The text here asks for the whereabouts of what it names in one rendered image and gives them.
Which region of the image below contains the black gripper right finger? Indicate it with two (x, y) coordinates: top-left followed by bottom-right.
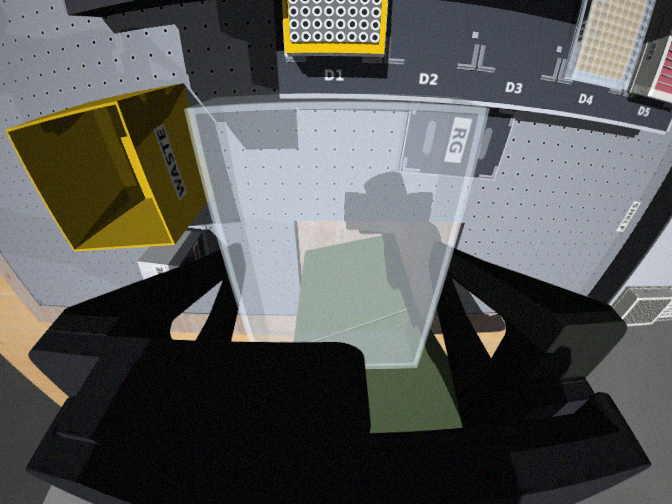
(437, 248), (627, 428)

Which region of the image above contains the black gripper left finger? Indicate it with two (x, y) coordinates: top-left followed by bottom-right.
(48, 250), (238, 341)

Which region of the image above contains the grey box with white resume label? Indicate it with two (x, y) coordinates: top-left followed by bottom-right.
(137, 224), (210, 279)

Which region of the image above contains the yellow open-top bin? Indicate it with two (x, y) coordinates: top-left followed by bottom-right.
(5, 83), (207, 251)

